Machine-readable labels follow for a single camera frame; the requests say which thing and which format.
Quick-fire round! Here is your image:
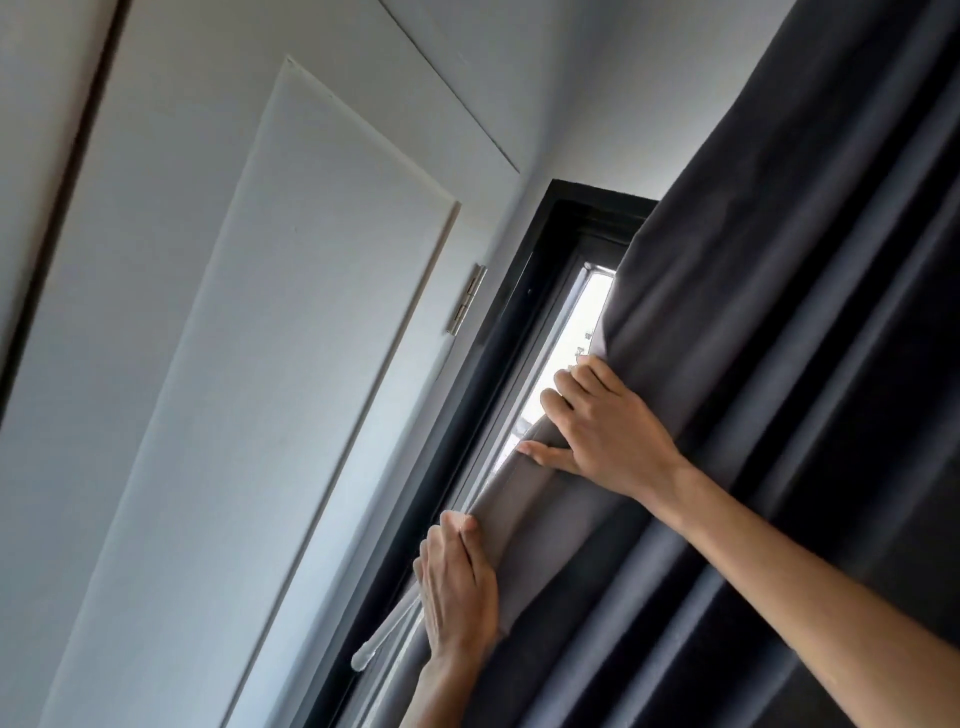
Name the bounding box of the person's left hand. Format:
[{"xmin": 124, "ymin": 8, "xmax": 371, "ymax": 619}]
[{"xmin": 412, "ymin": 510, "xmax": 501, "ymax": 663}]

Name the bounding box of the person's right hand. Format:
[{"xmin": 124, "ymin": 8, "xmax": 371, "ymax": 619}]
[{"xmin": 516, "ymin": 354, "xmax": 689, "ymax": 506}]

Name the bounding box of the dark grey curtain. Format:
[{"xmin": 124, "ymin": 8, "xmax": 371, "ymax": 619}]
[{"xmin": 352, "ymin": 0, "xmax": 960, "ymax": 728}]

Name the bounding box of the person's left forearm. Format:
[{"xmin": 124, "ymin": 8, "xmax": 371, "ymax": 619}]
[{"xmin": 397, "ymin": 648, "xmax": 472, "ymax": 728}]

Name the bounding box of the person's right forearm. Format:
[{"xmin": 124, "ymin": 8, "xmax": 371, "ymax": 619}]
[{"xmin": 643, "ymin": 456, "xmax": 960, "ymax": 728}]

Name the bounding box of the window glass pane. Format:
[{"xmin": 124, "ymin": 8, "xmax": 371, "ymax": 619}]
[{"xmin": 510, "ymin": 268, "xmax": 618, "ymax": 451}]

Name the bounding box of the clear plastic curtain wand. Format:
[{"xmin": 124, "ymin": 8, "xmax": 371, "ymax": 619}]
[{"xmin": 349, "ymin": 583, "xmax": 423, "ymax": 673}]

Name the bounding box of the metal door hinge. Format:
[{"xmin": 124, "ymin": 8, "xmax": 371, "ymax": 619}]
[{"xmin": 445, "ymin": 262, "xmax": 489, "ymax": 337}]

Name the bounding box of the white door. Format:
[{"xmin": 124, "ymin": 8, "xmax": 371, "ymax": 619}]
[{"xmin": 36, "ymin": 56, "xmax": 461, "ymax": 728}]

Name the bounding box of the black window frame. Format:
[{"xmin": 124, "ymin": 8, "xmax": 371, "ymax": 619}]
[{"xmin": 296, "ymin": 178, "xmax": 660, "ymax": 728}]

